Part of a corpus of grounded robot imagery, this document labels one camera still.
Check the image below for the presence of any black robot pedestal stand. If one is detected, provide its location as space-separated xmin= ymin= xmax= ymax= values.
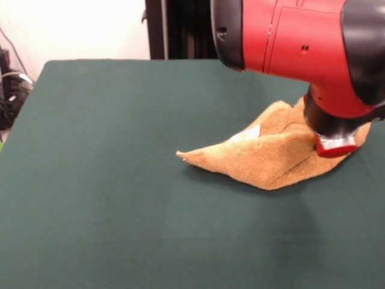
xmin=140 ymin=0 xmax=218 ymax=60

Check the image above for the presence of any orange-tan terry towel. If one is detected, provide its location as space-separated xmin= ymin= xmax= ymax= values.
xmin=176 ymin=98 xmax=372 ymax=191

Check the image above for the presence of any black cable bundle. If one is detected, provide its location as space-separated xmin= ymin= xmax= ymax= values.
xmin=0 ymin=26 xmax=34 ymax=145

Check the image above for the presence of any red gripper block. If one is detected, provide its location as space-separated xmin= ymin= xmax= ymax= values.
xmin=314 ymin=137 xmax=358 ymax=158

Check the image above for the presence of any dark green table cloth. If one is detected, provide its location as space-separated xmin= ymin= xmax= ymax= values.
xmin=0 ymin=58 xmax=385 ymax=289

